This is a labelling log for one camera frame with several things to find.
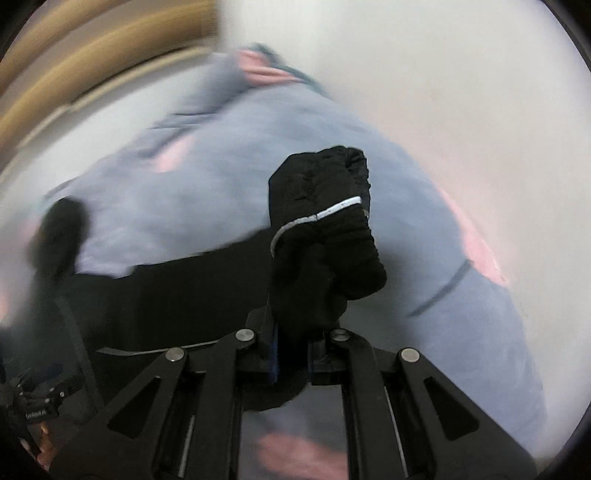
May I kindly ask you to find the person's left hand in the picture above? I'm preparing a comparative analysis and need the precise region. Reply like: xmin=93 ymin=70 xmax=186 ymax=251
xmin=28 ymin=422 xmax=58 ymax=471

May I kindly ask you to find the wooden headboard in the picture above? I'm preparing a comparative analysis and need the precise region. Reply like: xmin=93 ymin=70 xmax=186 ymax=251
xmin=1 ymin=0 xmax=218 ymax=165

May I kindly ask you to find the grey blanket with pink hearts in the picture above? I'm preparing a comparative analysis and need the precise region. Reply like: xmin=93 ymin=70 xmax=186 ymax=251
xmin=1 ymin=47 xmax=545 ymax=479

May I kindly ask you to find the black garment with grey stripes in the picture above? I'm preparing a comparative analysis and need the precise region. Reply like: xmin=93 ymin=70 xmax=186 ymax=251
xmin=1 ymin=146 xmax=387 ymax=401

